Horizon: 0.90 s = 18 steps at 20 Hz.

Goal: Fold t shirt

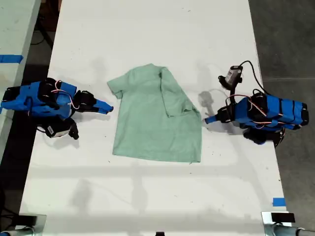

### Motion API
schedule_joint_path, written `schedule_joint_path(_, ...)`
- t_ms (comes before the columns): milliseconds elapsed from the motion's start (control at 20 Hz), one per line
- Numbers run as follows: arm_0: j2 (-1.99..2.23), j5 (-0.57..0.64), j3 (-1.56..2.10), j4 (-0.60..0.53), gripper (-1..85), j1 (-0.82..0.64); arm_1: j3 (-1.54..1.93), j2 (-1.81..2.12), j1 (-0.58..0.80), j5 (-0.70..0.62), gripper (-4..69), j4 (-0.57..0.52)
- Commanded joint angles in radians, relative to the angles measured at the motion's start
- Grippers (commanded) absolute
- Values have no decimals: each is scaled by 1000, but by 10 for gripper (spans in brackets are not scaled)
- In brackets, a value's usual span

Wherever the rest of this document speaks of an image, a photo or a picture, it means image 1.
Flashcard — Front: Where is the small black box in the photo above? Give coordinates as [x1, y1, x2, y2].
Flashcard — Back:
[18, 215, 38, 226]
[271, 212, 295, 223]

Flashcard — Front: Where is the silver metal bracket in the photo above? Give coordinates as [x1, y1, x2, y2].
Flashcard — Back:
[261, 211, 296, 236]
[18, 214, 47, 236]

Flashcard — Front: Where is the pale green T-shirt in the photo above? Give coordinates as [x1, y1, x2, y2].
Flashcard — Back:
[106, 63, 203, 163]

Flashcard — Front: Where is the thin black floor cable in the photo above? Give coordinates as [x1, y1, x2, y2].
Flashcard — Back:
[30, 22, 54, 49]

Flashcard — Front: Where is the long blue tape strip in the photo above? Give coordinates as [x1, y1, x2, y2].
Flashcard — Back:
[0, 55, 24, 64]

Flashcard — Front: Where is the grey metal pipe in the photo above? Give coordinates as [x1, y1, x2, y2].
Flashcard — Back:
[272, 224, 315, 236]

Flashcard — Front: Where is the black camera cable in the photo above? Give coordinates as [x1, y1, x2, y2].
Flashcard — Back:
[36, 124, 50, 135]
[239, 60, 270, 96]

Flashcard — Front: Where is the white side table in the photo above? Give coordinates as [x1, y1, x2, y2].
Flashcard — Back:
[0, 0, 42, 158]

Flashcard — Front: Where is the black camera box white label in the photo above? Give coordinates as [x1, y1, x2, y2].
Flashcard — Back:
[45, 119, 80, 140]
[217, 64, 243, 89]

